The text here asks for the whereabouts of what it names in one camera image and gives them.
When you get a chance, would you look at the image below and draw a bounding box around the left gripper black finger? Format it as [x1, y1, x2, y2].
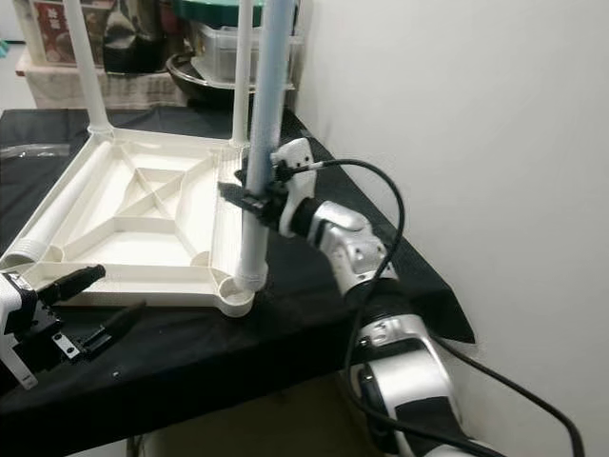
[78, 301, 149, 361]
[43, 265, 108, 304]

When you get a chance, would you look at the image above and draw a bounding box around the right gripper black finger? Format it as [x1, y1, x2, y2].
[217, 182, 272, 219]

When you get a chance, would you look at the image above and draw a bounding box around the white plastic table top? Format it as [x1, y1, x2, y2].
[0, 129, 258, 318]

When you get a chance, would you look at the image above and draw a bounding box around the black wok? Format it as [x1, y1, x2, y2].
[167, 52, 296, 106]

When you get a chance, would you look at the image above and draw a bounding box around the black tablecloth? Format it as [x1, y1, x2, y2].
[0, 107, 477, 445]

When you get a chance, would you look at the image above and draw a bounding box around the clear plastic container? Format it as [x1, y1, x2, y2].
[188, 24, 301, 87]

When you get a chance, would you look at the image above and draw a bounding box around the patterned beige cloth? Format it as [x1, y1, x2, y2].
[19, 52, 182, 110]

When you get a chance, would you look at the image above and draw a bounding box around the green pot lid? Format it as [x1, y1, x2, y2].
[171, 0, 263, 28]

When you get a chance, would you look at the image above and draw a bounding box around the black shiny bag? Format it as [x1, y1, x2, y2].
[100, 0, 167, 75]

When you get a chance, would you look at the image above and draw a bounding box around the storage box with orange lid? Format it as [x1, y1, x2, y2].
[14, 0, 101, 68]

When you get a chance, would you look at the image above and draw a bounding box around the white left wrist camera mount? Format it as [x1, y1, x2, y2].
[0, 271, 41, 391]

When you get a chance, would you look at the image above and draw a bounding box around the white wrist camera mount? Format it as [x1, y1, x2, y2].
[0, 271, 41, 391]
[271, 138, 317, 235]

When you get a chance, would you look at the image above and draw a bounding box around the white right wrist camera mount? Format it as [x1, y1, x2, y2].
[271, 138, 317, 235]

